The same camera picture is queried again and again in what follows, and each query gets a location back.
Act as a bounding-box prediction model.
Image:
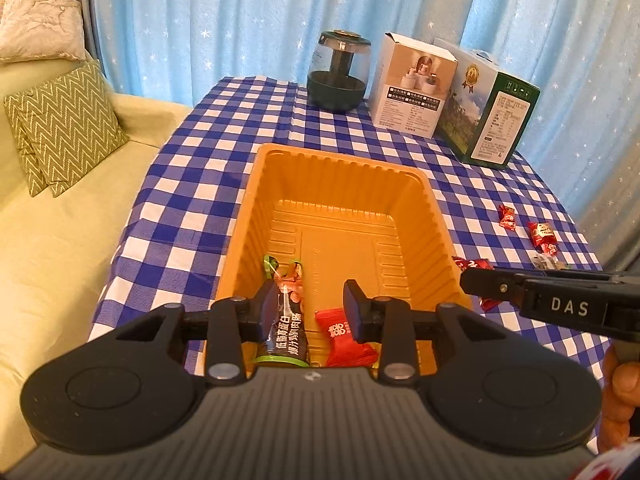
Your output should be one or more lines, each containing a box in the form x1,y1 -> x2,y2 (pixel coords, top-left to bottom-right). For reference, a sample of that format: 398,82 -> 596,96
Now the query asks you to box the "grey curtain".
603,133 -> 639,271

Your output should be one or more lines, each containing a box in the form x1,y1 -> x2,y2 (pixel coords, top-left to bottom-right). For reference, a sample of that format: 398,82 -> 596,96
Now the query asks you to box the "green carton box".
434,38 -> 540,169

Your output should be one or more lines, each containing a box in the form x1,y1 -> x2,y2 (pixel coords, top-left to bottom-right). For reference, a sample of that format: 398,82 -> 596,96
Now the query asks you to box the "orange plastic tray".
215,143 -> 472,366

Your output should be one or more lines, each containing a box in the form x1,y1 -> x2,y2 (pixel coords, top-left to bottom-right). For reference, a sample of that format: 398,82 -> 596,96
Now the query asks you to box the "dark red candy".
452,256 -> 500,312

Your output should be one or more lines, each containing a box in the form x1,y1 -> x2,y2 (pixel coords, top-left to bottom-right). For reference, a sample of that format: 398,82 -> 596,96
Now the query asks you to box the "white pink cushion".
1,0 -> 87,63

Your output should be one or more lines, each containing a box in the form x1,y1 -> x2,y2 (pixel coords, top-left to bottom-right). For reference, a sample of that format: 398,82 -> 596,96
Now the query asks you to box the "cream sofa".
0,93 -> 191,469

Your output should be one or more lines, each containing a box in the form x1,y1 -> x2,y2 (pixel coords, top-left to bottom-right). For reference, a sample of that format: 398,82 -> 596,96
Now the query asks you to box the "person right hand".
597,346 -> 640,453

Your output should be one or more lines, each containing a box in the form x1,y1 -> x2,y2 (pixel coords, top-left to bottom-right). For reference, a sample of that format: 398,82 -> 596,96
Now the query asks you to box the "blue star curtain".
89,0 -> 640,221

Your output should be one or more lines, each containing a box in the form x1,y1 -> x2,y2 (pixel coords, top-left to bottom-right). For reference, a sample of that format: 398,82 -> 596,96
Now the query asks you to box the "clear brown cake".
530,252 -> 567,270

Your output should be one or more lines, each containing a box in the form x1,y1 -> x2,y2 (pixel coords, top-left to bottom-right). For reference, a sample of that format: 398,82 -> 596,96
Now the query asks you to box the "green zigzag cushion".
3,60 -> 129,197

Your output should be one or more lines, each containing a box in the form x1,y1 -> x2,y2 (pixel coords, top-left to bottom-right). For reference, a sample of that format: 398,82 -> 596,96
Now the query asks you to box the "small red candy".
498,204 -> 516,232

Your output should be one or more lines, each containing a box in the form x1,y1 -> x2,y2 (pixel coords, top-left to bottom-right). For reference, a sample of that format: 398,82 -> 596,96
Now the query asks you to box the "red pillow snack packet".
314,309 -> 378,367

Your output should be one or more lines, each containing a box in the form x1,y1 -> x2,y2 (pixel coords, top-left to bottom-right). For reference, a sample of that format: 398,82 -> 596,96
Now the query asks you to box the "blue checkered tablecloth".
88,75 -> 612,441

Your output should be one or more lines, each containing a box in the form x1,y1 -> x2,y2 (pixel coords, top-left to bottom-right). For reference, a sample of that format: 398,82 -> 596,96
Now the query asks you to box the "dark glass humidifier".
307,29 -> 371,113

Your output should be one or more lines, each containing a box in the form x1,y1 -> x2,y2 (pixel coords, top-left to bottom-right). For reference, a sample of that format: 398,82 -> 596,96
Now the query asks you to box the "large red gold snack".
527,222 -> 558,256

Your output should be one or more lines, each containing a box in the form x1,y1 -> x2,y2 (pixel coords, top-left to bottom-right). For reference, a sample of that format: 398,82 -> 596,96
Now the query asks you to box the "dark green nut bar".
254,255 -> 310,367

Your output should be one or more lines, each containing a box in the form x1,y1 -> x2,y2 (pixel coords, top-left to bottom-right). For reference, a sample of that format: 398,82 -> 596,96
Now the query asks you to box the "white humidifier box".
368,32 -> 458,139

